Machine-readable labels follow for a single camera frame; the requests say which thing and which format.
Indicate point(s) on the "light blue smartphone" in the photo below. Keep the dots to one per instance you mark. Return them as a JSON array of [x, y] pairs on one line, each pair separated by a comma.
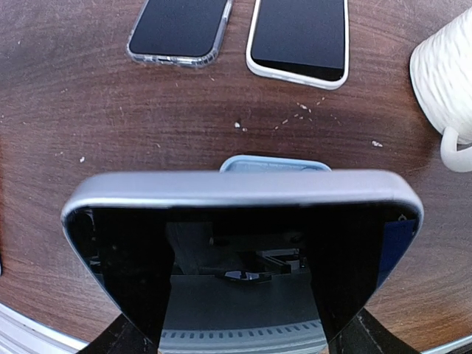
[[210, 262]]

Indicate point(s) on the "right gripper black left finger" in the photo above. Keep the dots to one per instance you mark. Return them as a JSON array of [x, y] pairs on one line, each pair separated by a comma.
[[120, 337]]

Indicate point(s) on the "white phone case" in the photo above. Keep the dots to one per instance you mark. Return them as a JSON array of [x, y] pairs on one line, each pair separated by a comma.
[[295, 79]]

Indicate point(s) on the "aluminium front rail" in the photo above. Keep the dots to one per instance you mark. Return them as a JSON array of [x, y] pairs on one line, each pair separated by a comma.
[[20, 334]]

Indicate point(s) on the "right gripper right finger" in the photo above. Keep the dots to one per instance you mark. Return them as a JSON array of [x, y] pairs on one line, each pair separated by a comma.
[[365, 334]]

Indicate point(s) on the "light blue phone case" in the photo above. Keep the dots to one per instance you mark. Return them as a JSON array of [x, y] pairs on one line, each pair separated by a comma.
[[252, 164]]

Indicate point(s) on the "cream ceramic mug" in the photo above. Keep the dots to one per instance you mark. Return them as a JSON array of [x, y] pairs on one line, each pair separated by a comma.
[[440, 72]]

